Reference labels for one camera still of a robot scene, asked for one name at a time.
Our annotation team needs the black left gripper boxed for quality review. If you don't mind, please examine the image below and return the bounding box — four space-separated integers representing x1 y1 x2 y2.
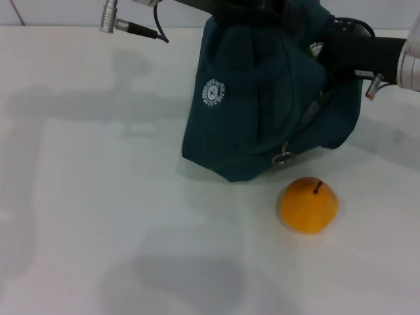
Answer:
176 0 316 34

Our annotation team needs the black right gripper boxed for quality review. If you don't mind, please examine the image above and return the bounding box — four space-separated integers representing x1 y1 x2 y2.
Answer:
316 30 408 83

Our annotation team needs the dark blue fabric lunch bag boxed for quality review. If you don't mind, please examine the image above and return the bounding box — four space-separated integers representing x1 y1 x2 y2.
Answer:
180 0 366 183

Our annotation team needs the orange pear with stem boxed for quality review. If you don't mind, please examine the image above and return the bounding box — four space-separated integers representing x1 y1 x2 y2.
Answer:
280 177 339 234

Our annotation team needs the right arm cable with plug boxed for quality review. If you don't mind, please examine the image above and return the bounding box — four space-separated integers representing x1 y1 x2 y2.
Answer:
330 16 400 102

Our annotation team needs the arm cable with plug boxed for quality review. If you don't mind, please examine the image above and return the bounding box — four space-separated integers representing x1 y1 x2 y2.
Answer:
330 16 400 102
99 0 170 44

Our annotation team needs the left arm cable with plug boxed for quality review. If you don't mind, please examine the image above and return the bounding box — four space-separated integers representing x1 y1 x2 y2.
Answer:
99 0 170 44

